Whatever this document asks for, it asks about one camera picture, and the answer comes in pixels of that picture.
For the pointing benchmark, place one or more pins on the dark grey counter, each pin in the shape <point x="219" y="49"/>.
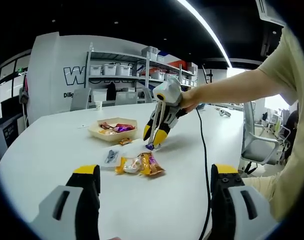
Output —
<point x="9" y="132"/>

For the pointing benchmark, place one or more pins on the white logo wall panel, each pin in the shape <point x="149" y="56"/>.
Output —
<point x="47" y="62"/>

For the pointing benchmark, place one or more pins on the white paper cup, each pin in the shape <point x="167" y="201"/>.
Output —
<point x="98" y="105"/>

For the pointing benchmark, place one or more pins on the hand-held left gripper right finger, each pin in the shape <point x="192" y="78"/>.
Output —
<point x="224" y="190"/>

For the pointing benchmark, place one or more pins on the beige paper container tray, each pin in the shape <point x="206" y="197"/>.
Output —
<point x="126" y="136"/>

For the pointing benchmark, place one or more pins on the white office chair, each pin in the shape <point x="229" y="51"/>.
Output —
<point x="259" y="147"/>

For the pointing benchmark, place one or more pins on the black bag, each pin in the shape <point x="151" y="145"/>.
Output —
<point x="111" y="91"/>

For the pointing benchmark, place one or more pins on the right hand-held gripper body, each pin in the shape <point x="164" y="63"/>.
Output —
<point x="170" y="92"/>

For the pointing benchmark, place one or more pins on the small purple food packet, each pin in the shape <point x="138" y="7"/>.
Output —
<point x="149" y="147"/>

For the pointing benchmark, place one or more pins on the red stick food packet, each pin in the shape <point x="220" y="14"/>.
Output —
<point x="121" y="125"/>

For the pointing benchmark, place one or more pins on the grey chair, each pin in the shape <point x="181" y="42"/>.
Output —
<point x="126" y="98"/>
<point x="79" y="100"/>

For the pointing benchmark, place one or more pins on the row of white storage bins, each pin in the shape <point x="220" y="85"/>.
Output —
<point x="109" y="69"/>

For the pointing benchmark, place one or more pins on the ceiling air conditioner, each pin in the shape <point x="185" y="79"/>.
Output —
<point x="269" y="10"/>

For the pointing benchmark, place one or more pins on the black tripod stand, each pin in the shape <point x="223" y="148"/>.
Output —
<point x="211" y="75"/>

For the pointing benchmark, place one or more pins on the person's right hand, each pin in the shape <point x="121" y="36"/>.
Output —
<point x="191" y="100"/>

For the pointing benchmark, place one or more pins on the ceiling light strip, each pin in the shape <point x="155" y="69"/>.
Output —
<point x="229" y="62"/>

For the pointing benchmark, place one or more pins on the coat stand with grey bag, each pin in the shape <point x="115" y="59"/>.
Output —
<point x="24" y="93"/>

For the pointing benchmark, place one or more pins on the gold candy food packet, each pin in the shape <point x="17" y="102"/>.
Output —
<point x="124" y="141"/>

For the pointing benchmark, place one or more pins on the white game controller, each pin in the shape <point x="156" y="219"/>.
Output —
<point x="225" y="113"/>

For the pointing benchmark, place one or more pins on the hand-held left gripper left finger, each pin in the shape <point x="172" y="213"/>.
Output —
<point x="89" y="190"/>

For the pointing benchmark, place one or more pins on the orange-brown food packet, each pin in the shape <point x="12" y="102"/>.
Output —
<point x="151" y="165"/>

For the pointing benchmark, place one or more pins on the person's left hand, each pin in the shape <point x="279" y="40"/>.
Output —
<point x="115" y="238"/>

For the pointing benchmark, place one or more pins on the metal shelf rack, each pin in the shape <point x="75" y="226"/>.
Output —
<point x="147" y="72"/>

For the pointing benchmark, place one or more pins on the person in beige shirt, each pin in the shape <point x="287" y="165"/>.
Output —
<point x="296" y="175"/>

